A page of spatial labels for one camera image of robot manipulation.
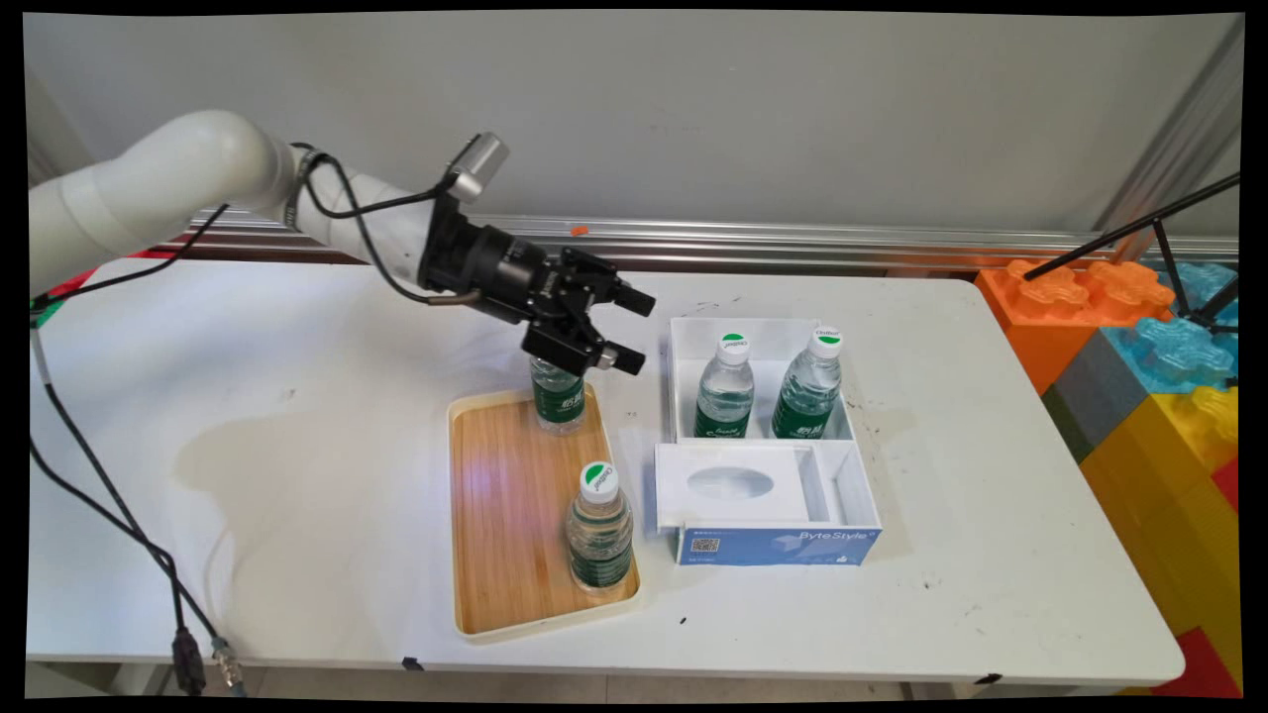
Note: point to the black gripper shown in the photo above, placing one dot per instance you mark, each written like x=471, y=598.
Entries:
x=495, y=272

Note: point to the clear water bottle green label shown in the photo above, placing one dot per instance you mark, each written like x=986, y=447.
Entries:
x=807, y=391
x=725, y=396
x=599, y=555
x=558, y=401

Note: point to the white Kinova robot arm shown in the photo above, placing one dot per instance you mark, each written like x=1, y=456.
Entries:
x=178, y=178

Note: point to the white insert with oval hole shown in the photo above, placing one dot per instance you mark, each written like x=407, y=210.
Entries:
x=713, y=510

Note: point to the wooden tray with cream rim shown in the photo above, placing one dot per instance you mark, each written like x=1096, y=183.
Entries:
x=505, y=535

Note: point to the white box with blue print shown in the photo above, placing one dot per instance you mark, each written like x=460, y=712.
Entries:
x=773, y=547

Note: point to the orange foam block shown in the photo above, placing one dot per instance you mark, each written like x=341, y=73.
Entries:
x=1040, y=327

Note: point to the grey foam block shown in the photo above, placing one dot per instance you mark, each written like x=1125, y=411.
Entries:
x=1090, y=396

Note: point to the red foam block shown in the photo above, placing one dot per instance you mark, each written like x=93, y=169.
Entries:
x=1228, y=485
x=74, y=282
x=1204, y=668

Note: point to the black tripod stand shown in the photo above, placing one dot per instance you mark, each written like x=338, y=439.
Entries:
x=1109, y=239

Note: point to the green foam block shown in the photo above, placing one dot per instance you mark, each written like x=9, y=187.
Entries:
x=45, y=312

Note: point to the light blue foam block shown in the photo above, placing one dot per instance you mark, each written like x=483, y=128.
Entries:
x=1204, y=287
x=1174, y=356

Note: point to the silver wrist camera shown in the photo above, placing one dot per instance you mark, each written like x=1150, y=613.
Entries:
x=480, y=158

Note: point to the aluminium rail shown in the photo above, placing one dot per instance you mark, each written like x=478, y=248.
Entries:
x=792, y=243

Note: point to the aluminium frame post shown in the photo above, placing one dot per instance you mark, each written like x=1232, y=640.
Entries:
x=1179, y=129

